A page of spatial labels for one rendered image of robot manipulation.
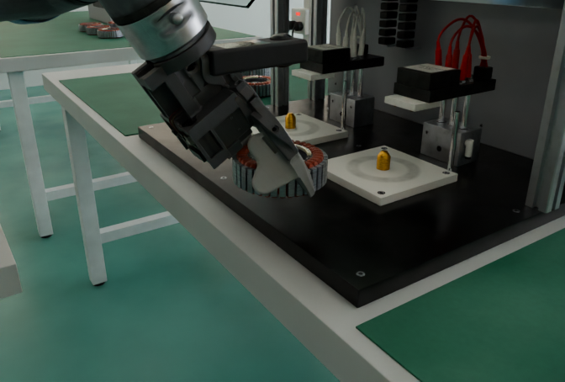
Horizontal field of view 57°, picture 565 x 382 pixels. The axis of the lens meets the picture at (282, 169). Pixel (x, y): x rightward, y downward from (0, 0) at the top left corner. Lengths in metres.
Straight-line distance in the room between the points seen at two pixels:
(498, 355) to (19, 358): 1.46
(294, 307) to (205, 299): 1.30
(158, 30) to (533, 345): 0.43
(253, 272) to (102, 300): 1.33
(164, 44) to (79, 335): 1.39
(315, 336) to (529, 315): 0.20
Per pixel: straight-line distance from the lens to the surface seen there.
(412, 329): 0.51
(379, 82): 1.12
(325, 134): 0.91
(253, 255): 0.60
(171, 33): 0.47
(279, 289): 0.56
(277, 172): 0.53
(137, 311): 1.82
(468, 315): 0.54
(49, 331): 1.83
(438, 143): 0.85
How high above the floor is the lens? 1.06
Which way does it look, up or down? 22 degrees down
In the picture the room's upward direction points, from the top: straight up
